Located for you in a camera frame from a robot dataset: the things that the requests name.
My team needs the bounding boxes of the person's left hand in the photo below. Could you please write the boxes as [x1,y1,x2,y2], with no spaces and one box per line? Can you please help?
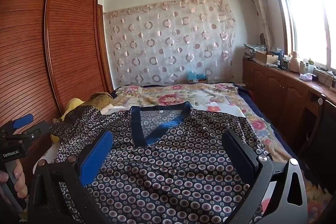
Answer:
[0,161,28,199]

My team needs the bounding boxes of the dark circle-patterned shirt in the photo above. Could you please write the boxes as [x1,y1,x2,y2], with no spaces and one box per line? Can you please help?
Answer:
[49,101,271,224]

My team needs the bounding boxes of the wooden side cabinet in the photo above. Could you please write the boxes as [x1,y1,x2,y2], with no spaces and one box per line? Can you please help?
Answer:
[241,57,336,188]

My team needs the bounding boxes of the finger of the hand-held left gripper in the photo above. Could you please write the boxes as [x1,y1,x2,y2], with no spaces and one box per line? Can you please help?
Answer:
[4,113,34,134]
[26,121,51,144]

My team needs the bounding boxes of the navy bed sheet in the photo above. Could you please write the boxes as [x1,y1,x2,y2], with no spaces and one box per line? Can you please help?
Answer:
[109,82,326,193]

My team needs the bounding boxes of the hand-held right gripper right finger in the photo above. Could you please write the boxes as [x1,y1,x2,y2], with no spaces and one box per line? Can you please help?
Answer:
[223,130,308,224]

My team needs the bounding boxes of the reddish wooden wardrobe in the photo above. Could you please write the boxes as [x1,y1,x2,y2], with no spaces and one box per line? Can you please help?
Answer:
[0,0,114,188]

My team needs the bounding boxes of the blue tissue box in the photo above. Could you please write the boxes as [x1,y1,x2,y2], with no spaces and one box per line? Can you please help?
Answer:
[186,70,209,84]

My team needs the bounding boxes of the stack of papers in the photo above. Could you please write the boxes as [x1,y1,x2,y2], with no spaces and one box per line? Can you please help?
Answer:
[244,43,268,58]

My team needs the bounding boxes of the circle-patterned sheer curtain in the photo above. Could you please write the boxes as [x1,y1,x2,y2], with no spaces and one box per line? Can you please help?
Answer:
[104,0,237,86]

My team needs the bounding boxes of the cardboard box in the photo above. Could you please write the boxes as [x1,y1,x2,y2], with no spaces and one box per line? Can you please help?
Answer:
[255,50,279,65]

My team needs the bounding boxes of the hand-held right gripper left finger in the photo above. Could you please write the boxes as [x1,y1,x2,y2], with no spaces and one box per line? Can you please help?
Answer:
[28,130,114,224]

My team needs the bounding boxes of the window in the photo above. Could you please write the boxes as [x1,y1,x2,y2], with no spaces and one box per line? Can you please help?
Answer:
[266,0,336,72]

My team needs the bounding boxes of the beige jug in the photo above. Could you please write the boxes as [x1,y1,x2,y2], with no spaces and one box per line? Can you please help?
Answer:
[287,51,300,73]

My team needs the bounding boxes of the white floral sheet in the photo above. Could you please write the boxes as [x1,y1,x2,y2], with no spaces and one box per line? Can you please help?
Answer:
[101,93,248,118]

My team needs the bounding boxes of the floral blanket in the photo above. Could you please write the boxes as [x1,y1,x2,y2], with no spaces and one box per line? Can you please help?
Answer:
[109,82,334,224]

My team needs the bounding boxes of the purple tissue pack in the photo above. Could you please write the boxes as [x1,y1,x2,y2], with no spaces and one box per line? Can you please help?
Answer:
[299,73,319,81]

